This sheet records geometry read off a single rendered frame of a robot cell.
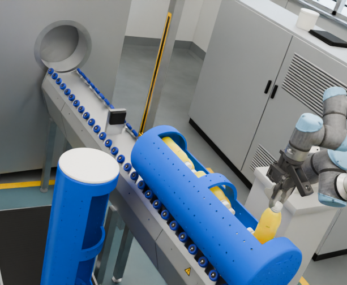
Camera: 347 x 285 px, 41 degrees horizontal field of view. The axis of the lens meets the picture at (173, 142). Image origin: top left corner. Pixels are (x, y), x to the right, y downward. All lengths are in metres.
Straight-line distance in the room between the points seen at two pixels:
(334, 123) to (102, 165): 1.07
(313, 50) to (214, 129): 1.44
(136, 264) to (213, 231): 1.48
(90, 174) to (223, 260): 0.73
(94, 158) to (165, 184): 0.41
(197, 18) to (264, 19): 3.30
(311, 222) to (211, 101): 2.61
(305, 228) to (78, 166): 1.10
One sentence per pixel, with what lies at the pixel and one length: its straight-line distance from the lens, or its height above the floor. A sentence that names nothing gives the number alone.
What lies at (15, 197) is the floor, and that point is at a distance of 3.57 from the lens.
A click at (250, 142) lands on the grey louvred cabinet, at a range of 4.18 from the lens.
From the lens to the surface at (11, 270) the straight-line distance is 2.84.
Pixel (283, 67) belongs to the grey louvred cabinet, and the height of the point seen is 1.16.
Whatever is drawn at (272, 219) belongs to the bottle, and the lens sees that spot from 1.69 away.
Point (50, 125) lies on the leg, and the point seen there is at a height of 0.59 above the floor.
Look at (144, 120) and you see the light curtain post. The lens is 2.91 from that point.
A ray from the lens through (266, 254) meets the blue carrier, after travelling 1.67.
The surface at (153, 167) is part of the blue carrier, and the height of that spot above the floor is 1.14.
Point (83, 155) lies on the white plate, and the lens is 2.20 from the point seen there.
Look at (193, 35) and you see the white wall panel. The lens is 7.40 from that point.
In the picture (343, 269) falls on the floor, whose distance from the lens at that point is 3.92.
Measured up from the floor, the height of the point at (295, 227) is 1.03.
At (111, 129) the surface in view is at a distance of 2.61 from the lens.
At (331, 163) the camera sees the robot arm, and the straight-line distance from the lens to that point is 2.07.
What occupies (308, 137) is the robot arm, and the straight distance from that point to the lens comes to 1.53.
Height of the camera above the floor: 2.23
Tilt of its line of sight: 29 degrees down
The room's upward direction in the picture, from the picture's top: 16 degrees clockwise
